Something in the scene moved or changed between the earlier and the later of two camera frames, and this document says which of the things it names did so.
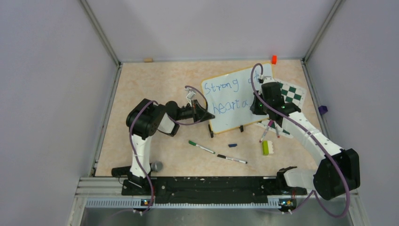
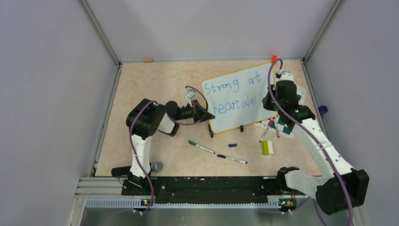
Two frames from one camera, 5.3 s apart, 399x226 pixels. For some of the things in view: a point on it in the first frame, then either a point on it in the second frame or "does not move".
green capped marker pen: (192, 143) does not move
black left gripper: (199, 113) does not move
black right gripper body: (259, 109) → (278, 102)
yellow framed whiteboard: (229, 97) does not move
